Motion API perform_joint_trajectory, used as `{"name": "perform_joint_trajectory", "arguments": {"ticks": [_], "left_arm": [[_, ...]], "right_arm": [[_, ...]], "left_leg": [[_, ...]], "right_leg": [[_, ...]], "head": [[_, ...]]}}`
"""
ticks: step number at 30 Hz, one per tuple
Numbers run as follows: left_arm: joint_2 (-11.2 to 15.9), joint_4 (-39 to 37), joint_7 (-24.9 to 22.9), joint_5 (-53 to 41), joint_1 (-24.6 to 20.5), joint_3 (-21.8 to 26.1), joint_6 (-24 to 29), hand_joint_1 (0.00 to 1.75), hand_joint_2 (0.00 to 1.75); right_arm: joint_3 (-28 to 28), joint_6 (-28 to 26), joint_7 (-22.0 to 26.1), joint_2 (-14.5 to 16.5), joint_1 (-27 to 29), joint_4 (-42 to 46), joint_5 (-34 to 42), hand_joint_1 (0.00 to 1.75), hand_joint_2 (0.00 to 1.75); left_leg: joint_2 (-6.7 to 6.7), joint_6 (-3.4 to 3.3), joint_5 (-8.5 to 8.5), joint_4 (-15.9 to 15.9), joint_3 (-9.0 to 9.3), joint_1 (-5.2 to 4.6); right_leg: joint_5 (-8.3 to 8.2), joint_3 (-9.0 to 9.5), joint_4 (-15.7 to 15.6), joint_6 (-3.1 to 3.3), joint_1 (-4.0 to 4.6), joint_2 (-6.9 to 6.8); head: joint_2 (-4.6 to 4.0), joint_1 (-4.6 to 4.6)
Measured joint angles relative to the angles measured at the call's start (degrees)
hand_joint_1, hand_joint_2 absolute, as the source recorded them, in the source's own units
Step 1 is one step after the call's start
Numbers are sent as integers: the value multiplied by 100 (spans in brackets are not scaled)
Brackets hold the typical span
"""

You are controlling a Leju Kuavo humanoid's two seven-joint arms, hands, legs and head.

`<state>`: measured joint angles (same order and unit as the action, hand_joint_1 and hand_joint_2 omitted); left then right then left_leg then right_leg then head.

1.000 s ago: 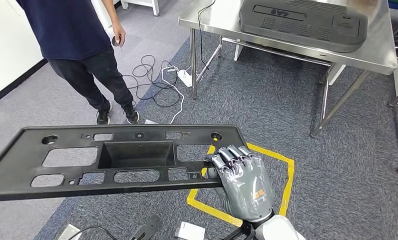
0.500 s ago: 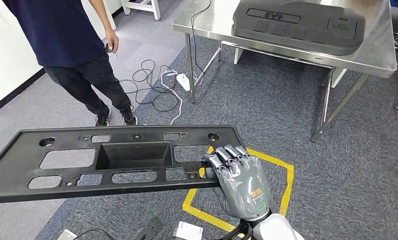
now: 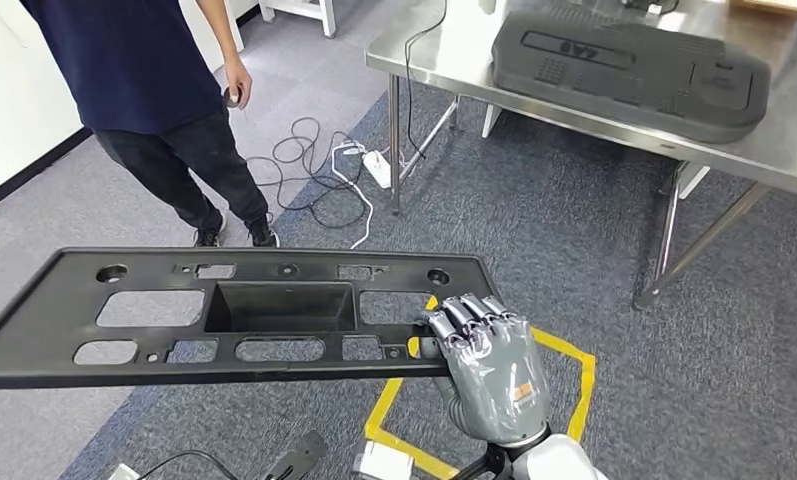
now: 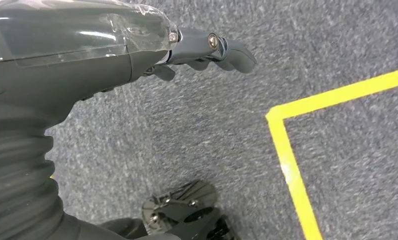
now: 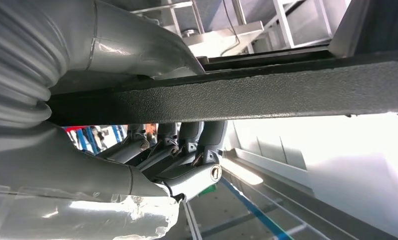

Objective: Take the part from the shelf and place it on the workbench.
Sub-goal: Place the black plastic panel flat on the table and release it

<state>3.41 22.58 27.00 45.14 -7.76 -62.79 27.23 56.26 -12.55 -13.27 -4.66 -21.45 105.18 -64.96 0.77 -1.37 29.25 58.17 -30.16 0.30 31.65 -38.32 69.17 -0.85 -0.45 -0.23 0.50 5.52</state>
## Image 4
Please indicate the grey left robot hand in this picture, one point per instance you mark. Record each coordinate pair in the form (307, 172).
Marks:
(69, 66)

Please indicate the black robot foot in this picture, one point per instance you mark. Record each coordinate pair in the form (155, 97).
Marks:
(185, 215)

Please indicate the yellow floor tape square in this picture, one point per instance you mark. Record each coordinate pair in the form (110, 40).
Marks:
(284, 155)

